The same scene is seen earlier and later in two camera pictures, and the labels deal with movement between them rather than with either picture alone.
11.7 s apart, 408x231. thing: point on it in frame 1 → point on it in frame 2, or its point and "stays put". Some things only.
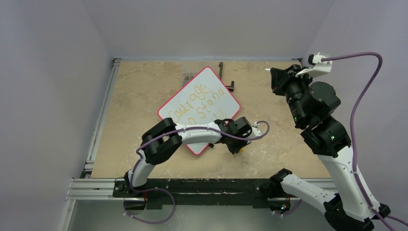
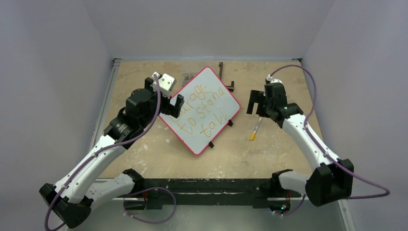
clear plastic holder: [186, 77] stays put
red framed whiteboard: [203, 99] stays put
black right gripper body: [280, 81] → [259, 100]
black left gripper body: [236, 145] → [164, 107]
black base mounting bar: [260, 192] stays put
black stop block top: [221, 69] stays put
